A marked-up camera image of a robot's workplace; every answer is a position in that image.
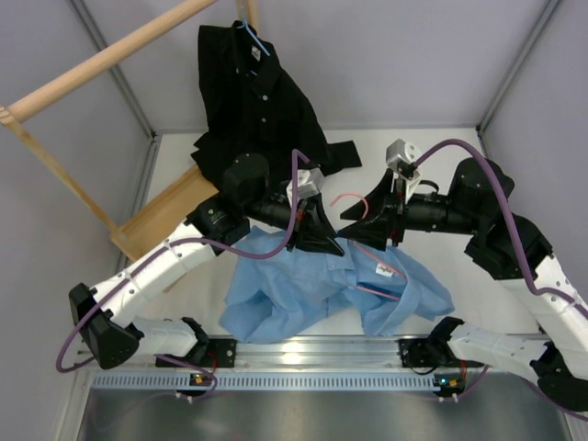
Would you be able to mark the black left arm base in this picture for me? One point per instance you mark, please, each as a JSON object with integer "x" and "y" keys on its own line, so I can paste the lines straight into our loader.
{"x": 215, "y": 353}

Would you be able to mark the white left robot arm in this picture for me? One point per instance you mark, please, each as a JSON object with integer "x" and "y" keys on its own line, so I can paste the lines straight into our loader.
{"x": 244, "y": 218}

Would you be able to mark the wooden clothes rack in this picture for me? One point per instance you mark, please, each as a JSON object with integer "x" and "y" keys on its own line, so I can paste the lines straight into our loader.
{"x": 92, "y": 133}

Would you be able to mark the aluminium mounting rail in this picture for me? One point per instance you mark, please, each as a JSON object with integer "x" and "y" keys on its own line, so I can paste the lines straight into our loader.
{"x": 321, "y": 351}

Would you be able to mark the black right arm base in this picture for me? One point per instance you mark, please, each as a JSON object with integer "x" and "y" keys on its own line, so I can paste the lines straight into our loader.
{"x": 418, "y": 353}

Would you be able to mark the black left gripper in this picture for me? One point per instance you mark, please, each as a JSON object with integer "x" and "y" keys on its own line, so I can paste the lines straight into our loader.
{"x": 312, "y": 231}

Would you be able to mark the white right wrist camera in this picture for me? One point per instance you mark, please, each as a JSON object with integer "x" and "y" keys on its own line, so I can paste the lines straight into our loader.
{"x": 400, "y": 158}

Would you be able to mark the light blue shirt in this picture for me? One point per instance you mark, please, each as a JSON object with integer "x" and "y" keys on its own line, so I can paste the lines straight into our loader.
{"x": 274, "y": 299}

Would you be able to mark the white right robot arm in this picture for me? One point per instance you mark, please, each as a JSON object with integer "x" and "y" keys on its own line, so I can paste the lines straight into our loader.
{"x": 474, "y": 211}

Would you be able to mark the blue wire hanger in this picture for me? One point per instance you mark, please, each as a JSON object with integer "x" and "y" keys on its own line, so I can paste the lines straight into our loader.
{"x": 251, "y": 54}

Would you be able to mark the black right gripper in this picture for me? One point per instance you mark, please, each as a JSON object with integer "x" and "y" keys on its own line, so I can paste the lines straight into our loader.
{"x": 372, "y": 231}

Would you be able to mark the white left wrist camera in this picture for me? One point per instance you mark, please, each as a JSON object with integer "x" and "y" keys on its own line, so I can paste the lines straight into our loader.
{"x": 309, "y": 184}

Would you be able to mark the black button shirt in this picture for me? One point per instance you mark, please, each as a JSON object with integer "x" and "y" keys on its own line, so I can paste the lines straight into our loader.
{"x": 266, "y": 114}

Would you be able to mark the slotted grey cable duct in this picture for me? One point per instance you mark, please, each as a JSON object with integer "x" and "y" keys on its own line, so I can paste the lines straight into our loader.
{"x": 267, "y": 381}

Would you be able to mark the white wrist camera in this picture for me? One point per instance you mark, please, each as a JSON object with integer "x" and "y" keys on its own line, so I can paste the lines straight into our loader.
{"x": 309, "y": 184}
{"x": 400, "y": 158}

